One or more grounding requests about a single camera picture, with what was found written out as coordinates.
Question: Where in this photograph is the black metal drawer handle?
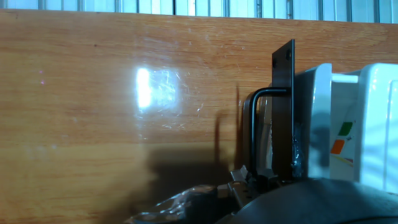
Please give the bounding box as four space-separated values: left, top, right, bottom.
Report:
250 39 296 184

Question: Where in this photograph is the gripper left finger with clear pad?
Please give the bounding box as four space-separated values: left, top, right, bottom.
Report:
124 165 254 224

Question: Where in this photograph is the gripper right finger with clear pad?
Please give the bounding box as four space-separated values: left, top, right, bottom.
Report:
255 169 282 192

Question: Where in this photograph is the white drawer with black bracket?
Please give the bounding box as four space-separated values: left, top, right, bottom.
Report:
242 63 361 183

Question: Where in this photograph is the glossy wooden board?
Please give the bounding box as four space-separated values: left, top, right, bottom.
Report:
0 8 398 224

